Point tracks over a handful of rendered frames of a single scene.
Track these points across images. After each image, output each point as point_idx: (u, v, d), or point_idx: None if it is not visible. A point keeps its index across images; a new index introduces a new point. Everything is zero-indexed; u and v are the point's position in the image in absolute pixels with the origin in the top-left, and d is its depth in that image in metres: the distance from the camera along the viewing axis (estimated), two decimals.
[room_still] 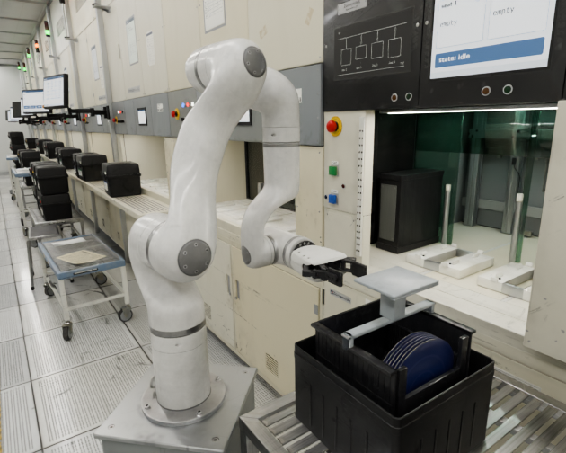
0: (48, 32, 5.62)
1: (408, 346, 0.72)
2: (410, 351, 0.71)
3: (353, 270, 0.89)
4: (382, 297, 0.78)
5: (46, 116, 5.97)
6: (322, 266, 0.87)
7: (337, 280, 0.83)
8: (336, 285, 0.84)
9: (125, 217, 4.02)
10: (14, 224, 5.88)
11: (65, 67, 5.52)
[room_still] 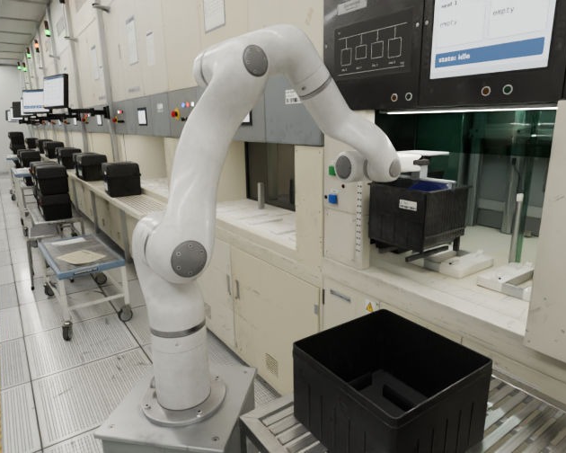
0: (48, 32, 5.62)
1: (439, 183, 1.28)
2: None
3: None
4: (419, 166, 1.23)
5: (46, 116, 5.97)
6: None
7: (429, 160, 1.23)
8: (428, 164, 1.23)
9: (125, 217, 4.02)
10: (14, 224, 5.88)
11: (65, 67, 5.52)
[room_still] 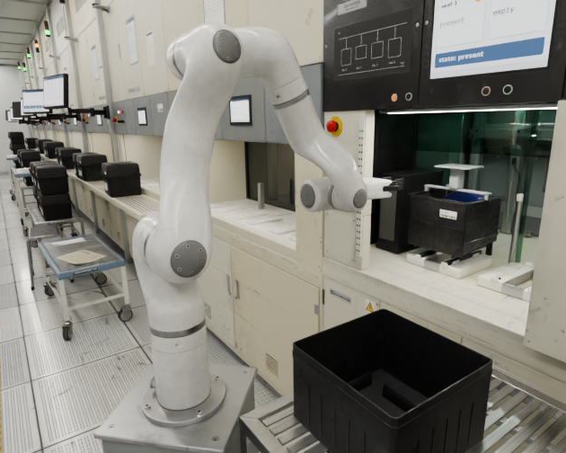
0: (48, 32, 5.62)
1: (474, 193, 1.40)
2: (476, 195, 1.40)
3: None
4: (456, 179, 1.36)
5: (46, 116, 5.97)
6: (392, 181, 1.15)
7: (402, 185, 1.18)
8: (401, 189, 1.18)
9: (125, 217, 4.02)
10: (14, 224, 5.88)
11: (65, 67, 5.52)
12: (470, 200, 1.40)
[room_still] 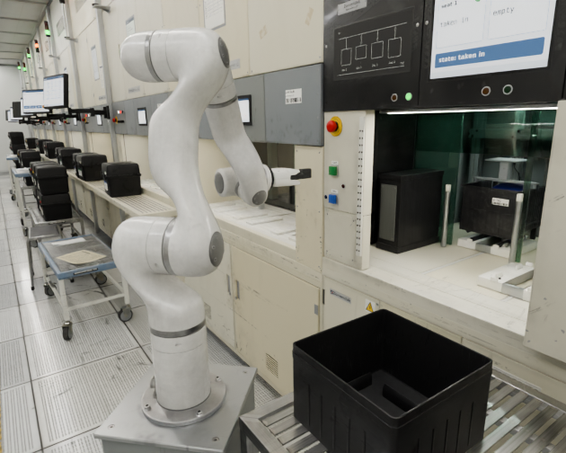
0: (48, 32, 5.62)
1: (520, 184, 1.58)
2: None
3: None
4: (506, 171, 1.53)
5: (46, 116, 5.97)
6: (298, 171, 1.32)
7: (309, 174, 1.36)
8: (308, 178, 1.36)
9: (125, 217, 4.02)
10: (14, 224, 5.88)
11: (65, 67, 5.52)
12: (517, 190, 1.57)
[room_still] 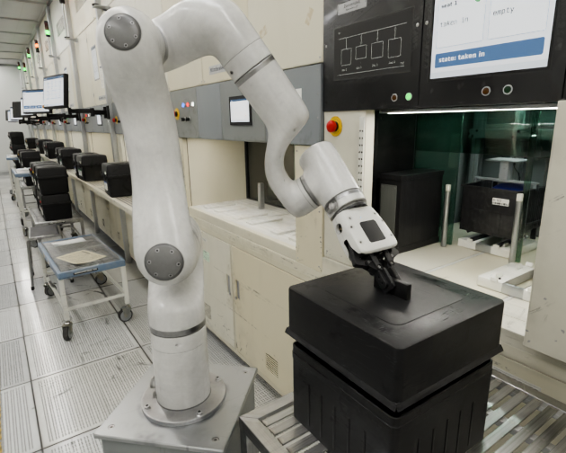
0: (48, 32, 5.62)
1: (520, 184, 1.58)
2: (522, 185, 1.58)
3: (384, 273, 0.77)
4: (506, 171, 1.53)
5: (46, 116, 5.97)
6: (382, 263, 0.80)
7: None
8: (400, 278, 0.76)
9: (125, 217, 4.02)
10: (14, 224, 5.88)
11: (65, 67, 5.52)
12: (517, 190, 1.57)
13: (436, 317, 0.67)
